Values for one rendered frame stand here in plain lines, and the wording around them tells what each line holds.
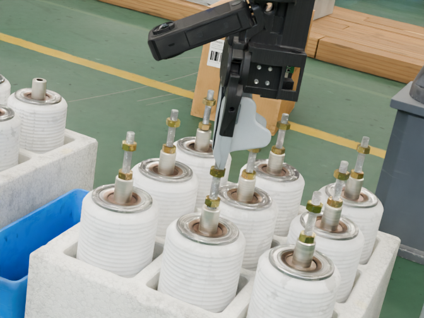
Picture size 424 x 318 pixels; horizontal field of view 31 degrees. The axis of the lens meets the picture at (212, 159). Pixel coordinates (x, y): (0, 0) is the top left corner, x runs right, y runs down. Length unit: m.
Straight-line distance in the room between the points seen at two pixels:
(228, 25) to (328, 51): 2.17
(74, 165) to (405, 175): 0.63
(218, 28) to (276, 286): 0.29
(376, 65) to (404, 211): 1.46
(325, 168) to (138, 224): 1.02
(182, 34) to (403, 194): 0.80
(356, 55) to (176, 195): 1.99
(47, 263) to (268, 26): 0.39
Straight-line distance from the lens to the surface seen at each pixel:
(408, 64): 2.89
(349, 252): 0.95
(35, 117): 1.23
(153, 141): 1.84
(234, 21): 0.80
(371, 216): 1.05
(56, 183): 1.24
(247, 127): 0.82
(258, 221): 0.97
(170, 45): 0.80
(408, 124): 1.45
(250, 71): 0.80
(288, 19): 0.80
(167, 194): 1.00
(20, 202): 1.18
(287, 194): 1.07
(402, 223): 1.51
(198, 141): 1.12
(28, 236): 1.18
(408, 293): 1.41
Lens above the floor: 0.66
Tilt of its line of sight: 22 degrees down
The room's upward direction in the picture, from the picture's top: 10 degrees clockwise
